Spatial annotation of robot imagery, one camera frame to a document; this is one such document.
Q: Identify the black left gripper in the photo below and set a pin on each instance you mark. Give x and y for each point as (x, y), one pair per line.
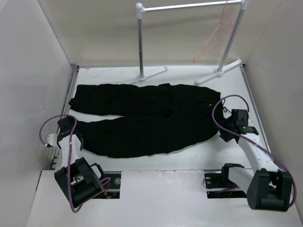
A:
(81, 144)

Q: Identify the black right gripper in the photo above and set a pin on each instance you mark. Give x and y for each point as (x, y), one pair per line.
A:
(223, 135)

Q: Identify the black trousers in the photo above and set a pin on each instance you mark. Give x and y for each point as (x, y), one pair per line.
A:
(148, 120)

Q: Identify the pink wire hanger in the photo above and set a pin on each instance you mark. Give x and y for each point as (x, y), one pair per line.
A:
(209, 44)

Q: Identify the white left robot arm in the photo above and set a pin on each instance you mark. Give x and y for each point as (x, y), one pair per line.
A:
(78, 180)

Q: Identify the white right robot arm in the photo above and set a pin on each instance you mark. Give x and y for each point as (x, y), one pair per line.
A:
(270, 186)

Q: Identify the white clothes rack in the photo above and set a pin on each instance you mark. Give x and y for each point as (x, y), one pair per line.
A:
(171, 32)

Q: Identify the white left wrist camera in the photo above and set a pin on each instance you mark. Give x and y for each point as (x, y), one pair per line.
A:
(51, 140)

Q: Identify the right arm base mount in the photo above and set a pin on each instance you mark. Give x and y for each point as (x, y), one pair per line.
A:
(219, 187)

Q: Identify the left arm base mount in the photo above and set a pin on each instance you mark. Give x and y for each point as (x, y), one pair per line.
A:
(112, 188)

